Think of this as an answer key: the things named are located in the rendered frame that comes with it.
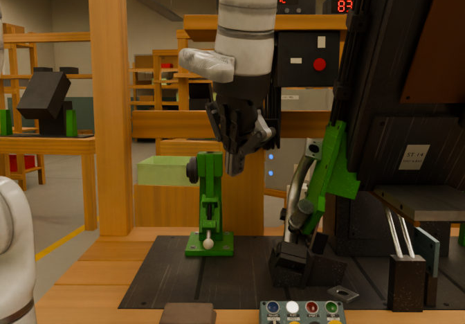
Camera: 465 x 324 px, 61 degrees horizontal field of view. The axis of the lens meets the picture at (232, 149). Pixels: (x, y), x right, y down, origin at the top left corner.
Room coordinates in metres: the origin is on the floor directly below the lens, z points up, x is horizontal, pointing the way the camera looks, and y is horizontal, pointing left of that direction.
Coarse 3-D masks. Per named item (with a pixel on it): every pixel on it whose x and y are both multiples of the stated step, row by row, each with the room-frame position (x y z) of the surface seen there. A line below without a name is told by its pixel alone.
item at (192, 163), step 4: (192, 156) 1.09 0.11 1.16; (196, 156) 1.09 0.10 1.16; (192, 160) 1.07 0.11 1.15; (196, 160) 1.07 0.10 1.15; (188, 164) 1.08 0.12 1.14; (192, 164) 1.06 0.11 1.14; (196, 164) 1.06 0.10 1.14; (188, 168) 1.07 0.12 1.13; (192, 168) 1.05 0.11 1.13; (196, 168) 1.06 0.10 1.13; (188, 172) 1.07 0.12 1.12; (192, 172) 1.05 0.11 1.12; (196, 172) 1.05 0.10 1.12; (188, 176) 1.07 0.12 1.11; (192, 176) 1.05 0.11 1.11; (196, 176) 1.06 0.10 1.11; (192, 180) 1.06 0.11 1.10; (196, 180) 1.06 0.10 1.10
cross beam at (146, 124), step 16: (144, 112) 1.31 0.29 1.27; (160, 112) 1.31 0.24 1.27; (176, 112) 1.31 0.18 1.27; (192, 112) 1.31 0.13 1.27; (288, 112) 1.31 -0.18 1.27; (304, 112) 1.30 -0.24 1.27; (320, 112) 1.30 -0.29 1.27; (144, 128) 1.31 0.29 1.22; (160, 128) 1.31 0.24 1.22; (176, 128) 1.31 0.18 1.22; (192, 128) 1.31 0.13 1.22; (208, 128) 1.31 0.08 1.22; (288, 128) 1.31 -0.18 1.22; (304, 128) 1.30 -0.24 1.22; (320, 128) 1.30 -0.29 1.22
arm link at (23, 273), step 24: (0, 192) 0.44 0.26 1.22; (0, 216) 0.42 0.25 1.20; (24, 216) 0.44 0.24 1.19; (0, 240) 0.42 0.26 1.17; (24, 240) 0.45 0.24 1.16; (0, 264) 0.45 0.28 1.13; (24, 264) 0.44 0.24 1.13; (0, 288) 0.43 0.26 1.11; (24, 288) 0.44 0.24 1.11; (0, 312) 0.41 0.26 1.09; (24, 312) 0.43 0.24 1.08
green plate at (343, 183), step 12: (336, 120) 0.88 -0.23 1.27; (336, 132) 0.86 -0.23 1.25; (324, 144) 0.93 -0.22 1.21; (336, 144) 0.84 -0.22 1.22; (324, 156) 0.90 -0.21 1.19; (336, 156) 0.84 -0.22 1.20; (324, 168) 0.87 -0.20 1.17; (336, 168) 0.85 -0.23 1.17; (312, 180) 0.94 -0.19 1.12; (324, 180) 0.84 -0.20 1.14; (336, 180) 0.85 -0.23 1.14; (348, 180) 0.85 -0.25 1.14; (312, 192) 0.90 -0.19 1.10; (324, 192) 0.84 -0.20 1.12; (336, 192) 0.85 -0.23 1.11; (348, 192) 0.85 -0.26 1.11
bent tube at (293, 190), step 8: (312, 144) 0.94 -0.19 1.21; (320, 144) 0.94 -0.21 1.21; (304, 152) 0.92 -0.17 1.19; (312, 152) 0.92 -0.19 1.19; (320, 152) 0.93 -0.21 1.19; (304, 160) 0.95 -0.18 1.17; (312, 160) 0.94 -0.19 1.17; (320, 160) 0.91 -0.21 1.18; (296, 168) 0.99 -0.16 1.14; (304, 168) 0.97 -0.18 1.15; (296, 176) 0.99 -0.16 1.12; (304, 176) 0.99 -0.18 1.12; (296, 184) 0.99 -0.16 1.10; (296, 192) 0.98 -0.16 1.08; (288, 200) 0.98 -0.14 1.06; (296, 200) 0.97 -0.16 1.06; (288, 208) 0.96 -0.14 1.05; (288, 216) 0.94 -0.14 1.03; (288, 224) 0.92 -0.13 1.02; (288, 232) 0.90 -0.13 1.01; (296, 232) 0.91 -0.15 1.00; (288, 240) 0.89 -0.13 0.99
